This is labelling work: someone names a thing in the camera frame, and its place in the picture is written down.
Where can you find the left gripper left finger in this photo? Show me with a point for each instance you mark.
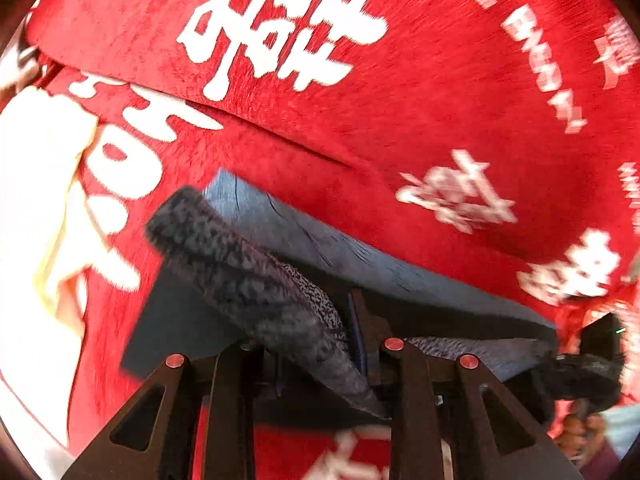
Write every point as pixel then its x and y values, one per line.
pixel 153 435

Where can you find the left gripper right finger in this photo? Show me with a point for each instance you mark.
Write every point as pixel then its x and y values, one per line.
pixel 450 419

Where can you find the black pants with patterned trim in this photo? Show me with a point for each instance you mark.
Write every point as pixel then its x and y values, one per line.
pixel 237 262

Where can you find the person's right hand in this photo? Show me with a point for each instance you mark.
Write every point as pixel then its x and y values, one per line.
pixel 583 441

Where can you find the red sofa cover white characters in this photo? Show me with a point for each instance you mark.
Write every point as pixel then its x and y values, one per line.
pixel 491 145

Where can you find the cream white cloth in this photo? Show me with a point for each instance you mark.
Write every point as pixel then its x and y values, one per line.
pixel 43 138

